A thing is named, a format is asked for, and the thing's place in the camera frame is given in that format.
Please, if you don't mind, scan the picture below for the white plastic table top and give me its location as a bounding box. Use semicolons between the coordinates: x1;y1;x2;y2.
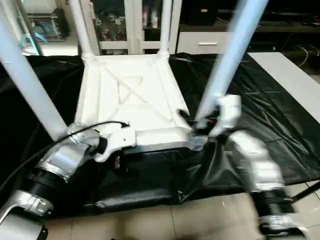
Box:
67;52;207;153

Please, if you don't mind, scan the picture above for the black work surface mat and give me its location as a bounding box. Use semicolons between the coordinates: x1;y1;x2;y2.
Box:
0;52;320;217

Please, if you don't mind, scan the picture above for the white drawer unit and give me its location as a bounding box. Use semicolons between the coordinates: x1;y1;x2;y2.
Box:
176;31;233;55

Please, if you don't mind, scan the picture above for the white flat sheet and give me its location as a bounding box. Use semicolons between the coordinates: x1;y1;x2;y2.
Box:
247;51;320;126

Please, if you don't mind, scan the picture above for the white glass door cabinet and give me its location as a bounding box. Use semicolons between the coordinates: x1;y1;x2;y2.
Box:
82;0;183;56

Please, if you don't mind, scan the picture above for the black metal table leg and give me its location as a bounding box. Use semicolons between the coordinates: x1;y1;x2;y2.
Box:
291;182;320;203

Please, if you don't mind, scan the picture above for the colourful background box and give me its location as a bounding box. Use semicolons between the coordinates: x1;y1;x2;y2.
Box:
20;10;71;46

